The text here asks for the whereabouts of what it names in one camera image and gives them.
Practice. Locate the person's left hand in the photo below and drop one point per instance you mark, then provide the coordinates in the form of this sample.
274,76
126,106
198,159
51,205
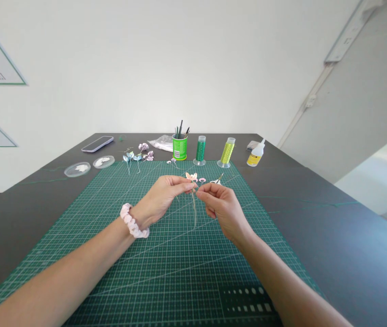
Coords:
159,201

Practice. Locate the person's right hand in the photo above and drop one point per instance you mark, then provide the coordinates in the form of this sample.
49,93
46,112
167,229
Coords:
225,211

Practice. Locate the person's right index finger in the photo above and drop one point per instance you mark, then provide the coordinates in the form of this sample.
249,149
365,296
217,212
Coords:
210,186

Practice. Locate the person's right thumb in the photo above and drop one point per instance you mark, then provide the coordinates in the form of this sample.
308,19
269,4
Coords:
204,196

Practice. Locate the person's left thumb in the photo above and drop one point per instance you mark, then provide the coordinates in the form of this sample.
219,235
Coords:
184,189

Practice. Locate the person's right fingers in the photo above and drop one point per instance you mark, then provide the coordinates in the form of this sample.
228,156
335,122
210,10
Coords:
212,209

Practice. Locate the person's left index finger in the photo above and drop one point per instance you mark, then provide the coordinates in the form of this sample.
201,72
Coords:
178,179

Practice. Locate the small silver scissors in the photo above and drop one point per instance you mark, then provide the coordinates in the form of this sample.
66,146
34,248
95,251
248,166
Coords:
217,179

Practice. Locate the green can with tools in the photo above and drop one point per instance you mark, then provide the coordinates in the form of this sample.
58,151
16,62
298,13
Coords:
180,146

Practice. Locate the dark green thread spool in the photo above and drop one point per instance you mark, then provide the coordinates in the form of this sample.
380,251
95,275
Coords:
200,150

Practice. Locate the yellow-green thread spool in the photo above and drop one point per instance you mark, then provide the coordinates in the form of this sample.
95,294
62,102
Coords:
227,152

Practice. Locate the clear plastic bag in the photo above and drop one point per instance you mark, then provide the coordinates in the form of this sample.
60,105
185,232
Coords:
161,143

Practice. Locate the white glue bottle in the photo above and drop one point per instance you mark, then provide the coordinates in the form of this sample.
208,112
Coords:
256,155

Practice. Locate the small dark box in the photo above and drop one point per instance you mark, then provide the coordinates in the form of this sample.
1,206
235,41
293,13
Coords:
251,145

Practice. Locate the green cutting mat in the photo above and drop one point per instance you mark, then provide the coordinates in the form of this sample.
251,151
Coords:
179,259

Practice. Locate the clear round dish with petals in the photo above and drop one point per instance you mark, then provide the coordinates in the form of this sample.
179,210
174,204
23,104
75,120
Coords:
103,161
77,169

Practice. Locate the phone in lilac case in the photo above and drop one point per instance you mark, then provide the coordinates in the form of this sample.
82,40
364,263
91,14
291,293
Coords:
97,143

